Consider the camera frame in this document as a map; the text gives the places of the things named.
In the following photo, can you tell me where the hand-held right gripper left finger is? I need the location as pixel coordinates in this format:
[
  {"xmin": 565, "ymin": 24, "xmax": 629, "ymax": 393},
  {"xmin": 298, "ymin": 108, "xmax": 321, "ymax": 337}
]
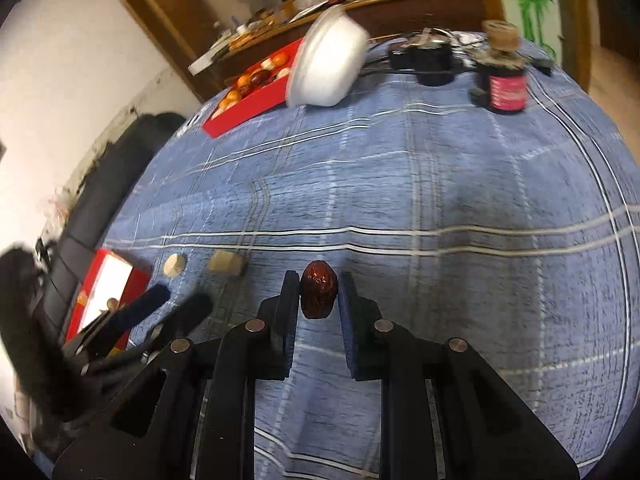
[{"xmin": 52, "ymin": 270, "xmax": 301, "ymax": 480}]

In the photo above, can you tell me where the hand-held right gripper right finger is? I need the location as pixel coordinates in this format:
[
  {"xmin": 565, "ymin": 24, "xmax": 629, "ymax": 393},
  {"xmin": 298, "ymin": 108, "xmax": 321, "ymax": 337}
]
[{"xmin": 337, "ymin": 271, "xmax": 581, "ymax": 480}]

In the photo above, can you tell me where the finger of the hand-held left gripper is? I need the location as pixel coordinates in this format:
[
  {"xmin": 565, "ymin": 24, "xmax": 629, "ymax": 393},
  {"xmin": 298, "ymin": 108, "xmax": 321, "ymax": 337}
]
[
  {"xmin": 107, "ymin": 284, "xmax": 171, "ymax": 341},
  {"xmin": 145, "ymin": 292, "xmax": 213, "ymax": 356}
]

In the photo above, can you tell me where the red box with white inside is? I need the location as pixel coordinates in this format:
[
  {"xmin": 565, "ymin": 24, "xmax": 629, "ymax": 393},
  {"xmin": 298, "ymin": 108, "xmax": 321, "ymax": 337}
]
[{"xmin": 64, "ymin": 247, "xmax": 152, "ymax": 356}]

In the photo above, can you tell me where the blocky white yam piece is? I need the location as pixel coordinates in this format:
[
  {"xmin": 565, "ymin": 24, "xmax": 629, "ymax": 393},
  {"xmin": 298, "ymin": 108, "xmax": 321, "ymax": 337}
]
[{"xmin": 207, "ymin": 251, "xmax": 243, "ymax": 277}]

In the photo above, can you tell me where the black sofa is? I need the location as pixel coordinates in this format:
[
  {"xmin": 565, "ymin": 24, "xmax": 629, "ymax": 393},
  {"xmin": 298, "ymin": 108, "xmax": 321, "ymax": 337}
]
[{"xmin": 35, "ymin": 112, "xmax": 188, "ymax": 331}]

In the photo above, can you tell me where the blue plaid tablecloth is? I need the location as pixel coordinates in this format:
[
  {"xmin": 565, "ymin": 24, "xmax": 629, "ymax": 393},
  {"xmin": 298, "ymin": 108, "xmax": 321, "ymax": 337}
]
[{"xmin": 30, "ymin": 30, "xmax": 640, "ymax": 480}]

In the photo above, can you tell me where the red box of snacks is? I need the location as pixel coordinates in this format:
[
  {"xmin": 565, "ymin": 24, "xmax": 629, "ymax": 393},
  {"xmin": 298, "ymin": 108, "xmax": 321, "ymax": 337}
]
[{"xmin": 202, "ymin": 35, "xmax": 307, "ymax": 138}]

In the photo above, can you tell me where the white bowl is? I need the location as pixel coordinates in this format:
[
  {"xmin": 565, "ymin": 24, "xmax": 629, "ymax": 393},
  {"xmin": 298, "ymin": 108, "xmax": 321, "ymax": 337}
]
[{"xmin": 286, "ymin": 4, "xmax": 371, "ymax": 107}]

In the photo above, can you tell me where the black device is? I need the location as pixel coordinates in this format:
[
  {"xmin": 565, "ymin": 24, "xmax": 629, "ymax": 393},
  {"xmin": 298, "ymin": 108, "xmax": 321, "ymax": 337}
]
[{"xmin": 389, "ymin": 40, "xmax": 456, "ymax": 86}]

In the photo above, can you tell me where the dark bottle with red label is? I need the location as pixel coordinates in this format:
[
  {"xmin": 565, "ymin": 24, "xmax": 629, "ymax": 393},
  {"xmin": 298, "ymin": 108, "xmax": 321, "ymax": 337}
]
[{"xmin": 470, "ymin": 20, "xmax": 531, "ymax": 116}]

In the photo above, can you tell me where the wooden cabinet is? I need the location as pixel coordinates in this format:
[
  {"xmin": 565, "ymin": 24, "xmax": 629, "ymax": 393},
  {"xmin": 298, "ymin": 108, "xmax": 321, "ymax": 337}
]
[{"xmin": 95, "ymin": 0, "xmax": 506, "ymax": 103}]

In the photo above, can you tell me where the bamboo wall decal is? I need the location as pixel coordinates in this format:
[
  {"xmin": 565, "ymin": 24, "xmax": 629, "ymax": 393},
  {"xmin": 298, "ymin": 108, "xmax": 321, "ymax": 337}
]
[{"xmin": 507, "ymin": 0, "xmax": 558, "ymax": 61}]

